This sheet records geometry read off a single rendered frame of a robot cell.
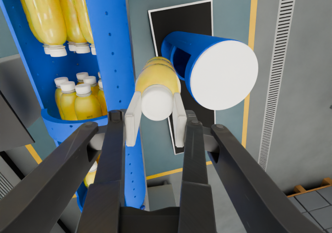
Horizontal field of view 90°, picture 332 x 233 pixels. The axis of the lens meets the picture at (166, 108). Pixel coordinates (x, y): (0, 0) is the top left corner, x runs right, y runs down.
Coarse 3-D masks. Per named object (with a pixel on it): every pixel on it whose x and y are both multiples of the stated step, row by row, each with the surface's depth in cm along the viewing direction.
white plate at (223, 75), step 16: (208, 48) 59; (224, 48) 60; (240, 48) 60; (208, 64) 61; (224, 64) 62; (240, 64) 63; (256, 64) 64; (192, 80) 63; (208, 80) 64; (224, 80) 65; (240, 80) 66; (208, 96) 67; (224, 96) 68; (240, 96) 70
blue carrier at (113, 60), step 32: (0, 0) 38; (96, 0) 34; (96, 32) 36; (128, 32) 47; (32, 64) 47; (64, 64) 58; (96, 64) 63; (128, 64) 47; (128, 96) 49; (64, 128) 43; (128, 160) 56; (128, 192) 61
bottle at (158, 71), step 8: (160, 56) 36; (152, 64) 26; (160, 64) 25; (168, 64) 29; (144, 72) 24; (152, 72) 23; (160, 72) 22; (168, 72) 23; (136, 80) 25; (144, 80) 22; (152, 80) 22; (160, 80) 21; (168, 80) 22; (176, 80) 24; (136, 88) 23; (144, 88) 22; (168, 88) 22; (176, 88) 23
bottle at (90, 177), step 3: (96, 168) 64; (90, 171) 63; (93, 171) 63; (87, 174) 63; (90, 174) 63; (93, 174) 63; (87, 177) 63; (90, 177) 63; (93, 177) 63; (87, 180) 64; (90, 180) 63; (93, 180) 63; (87, 183) 64; (90, 183) 64
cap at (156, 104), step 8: (152, 88) 20; (160, 88) 20; (144, 96) 19; (152, 96) 19; (160, 96) 19; (168, 96) 19; (144, 104) 19; (152, 104) 19; (160, 104) 19; (168, 104) 19; (144, 112) 20; (152, 112) 20; (160, 112) 20; (168, 112) 20
